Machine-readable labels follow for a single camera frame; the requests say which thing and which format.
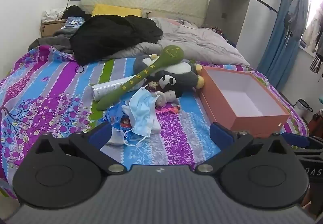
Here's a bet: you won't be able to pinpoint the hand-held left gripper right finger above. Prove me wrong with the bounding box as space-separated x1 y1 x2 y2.
195 122 288 174

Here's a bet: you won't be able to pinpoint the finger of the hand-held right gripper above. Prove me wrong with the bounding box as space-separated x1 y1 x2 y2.
281 132 323 150

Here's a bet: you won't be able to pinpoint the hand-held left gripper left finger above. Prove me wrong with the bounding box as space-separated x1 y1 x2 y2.
34 122 128 175

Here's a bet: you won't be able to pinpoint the orange cardboard box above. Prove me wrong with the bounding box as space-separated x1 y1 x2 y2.
199 66 291 138

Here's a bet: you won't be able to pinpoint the blue face mask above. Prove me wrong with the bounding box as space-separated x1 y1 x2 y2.
124 109 155 146
129 87 160 114

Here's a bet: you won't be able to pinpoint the blue plastic packet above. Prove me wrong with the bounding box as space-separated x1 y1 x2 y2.
102 104 127 128

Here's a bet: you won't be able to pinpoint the brown bag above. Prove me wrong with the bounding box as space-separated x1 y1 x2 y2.
309 109 323 138

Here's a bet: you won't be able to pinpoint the silver spray can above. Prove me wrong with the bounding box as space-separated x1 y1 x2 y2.
91 75 142 102

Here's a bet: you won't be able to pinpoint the small pink toy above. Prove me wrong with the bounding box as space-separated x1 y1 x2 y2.
156 105 181 113

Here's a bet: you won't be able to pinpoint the floral striped bedsheet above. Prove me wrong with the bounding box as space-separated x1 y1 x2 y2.
0 46 309 199

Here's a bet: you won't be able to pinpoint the green plush stick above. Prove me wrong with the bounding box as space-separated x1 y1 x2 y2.
96 44 184 111

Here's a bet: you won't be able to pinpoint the grey penguin plush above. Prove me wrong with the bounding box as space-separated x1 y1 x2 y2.
133 54 205 98

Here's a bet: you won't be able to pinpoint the panda plush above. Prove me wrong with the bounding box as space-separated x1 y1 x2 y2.
158 74 182 99

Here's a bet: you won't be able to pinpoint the striped hanging garment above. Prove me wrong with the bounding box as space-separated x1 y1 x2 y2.
309 52 323 74

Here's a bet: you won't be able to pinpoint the blue curtain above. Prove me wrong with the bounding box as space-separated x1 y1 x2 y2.
257 0 315 89

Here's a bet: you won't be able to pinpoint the grey duvet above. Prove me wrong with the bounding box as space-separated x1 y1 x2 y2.
108 17 250 66

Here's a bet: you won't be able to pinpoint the black jacket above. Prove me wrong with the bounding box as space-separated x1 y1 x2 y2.
69 15 164 65

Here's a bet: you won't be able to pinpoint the row of small bottles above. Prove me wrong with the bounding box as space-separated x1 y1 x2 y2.
211 25 229 37

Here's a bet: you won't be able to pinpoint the dark grey blanket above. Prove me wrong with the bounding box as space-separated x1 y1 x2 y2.
28 28 76 54

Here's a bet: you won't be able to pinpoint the white hanging garment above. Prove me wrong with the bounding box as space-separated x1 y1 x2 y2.
303 7 323 53

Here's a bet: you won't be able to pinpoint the blue printed bag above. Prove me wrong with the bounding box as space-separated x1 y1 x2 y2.
62 17 86 29

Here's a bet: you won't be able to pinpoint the cardboard box nightstand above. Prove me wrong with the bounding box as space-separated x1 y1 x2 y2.
40 19 67 38

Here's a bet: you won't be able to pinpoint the yellow pillow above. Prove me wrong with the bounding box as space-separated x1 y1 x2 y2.
91 4 142 17

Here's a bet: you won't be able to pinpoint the black cloth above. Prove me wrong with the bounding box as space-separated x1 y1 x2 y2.
62 5 92 20

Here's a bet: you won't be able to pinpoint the grey-blue hanging shirt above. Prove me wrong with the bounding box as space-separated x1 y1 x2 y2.
284 0 312 37

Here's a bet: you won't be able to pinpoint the white crumpled clothes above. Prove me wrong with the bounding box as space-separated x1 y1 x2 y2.
41 9 66 23

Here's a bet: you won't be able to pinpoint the beige plush keychain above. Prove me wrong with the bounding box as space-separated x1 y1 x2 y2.
155 91 168 107

